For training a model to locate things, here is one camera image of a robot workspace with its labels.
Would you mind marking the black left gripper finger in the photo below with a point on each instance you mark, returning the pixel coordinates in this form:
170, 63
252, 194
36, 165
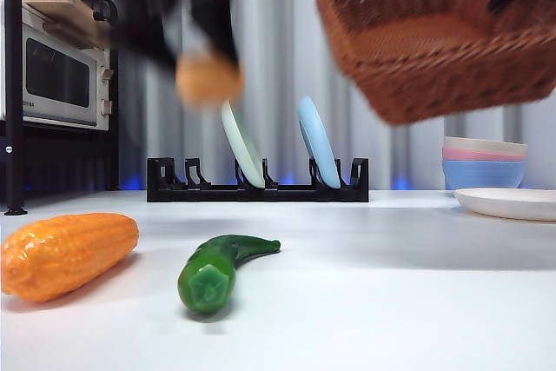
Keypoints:
223, 41
160, 51

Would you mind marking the orange toy corn cob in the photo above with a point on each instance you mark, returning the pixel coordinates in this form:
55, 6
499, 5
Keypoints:
65, 258

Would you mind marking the black dish rack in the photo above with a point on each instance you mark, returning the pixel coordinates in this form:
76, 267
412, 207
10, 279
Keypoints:
208, 194

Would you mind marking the blue bowl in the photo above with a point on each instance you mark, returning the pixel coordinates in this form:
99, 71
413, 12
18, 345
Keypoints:
482, 173

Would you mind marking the wooden cutting board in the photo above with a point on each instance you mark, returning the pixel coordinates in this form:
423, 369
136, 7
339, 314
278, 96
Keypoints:
56, 12

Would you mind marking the beige bowl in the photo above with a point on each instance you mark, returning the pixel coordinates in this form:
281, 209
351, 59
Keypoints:
482, 144

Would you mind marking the grey curtain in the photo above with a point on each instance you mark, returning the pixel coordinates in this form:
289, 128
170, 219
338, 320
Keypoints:
282, 41

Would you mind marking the white microwave oven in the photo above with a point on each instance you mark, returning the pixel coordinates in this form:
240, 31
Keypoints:
56, 71

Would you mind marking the pink bowl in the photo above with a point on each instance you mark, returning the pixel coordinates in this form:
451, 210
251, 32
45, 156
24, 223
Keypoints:
473, 155

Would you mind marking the light blue plate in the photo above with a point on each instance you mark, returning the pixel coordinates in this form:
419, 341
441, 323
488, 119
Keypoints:
319, 141

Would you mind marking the black metal shelf frame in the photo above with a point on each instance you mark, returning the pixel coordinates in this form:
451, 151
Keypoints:
14, 84

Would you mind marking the tan toy potato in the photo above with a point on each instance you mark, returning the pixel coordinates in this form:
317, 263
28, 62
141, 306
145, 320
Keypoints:
204, 82

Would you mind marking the cream plate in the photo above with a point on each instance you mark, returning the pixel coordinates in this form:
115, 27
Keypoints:
508, 203

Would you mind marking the pale green plate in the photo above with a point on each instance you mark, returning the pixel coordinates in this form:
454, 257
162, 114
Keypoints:
243, 145

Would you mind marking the brown wicker basket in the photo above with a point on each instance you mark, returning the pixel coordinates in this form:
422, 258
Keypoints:
425, 62

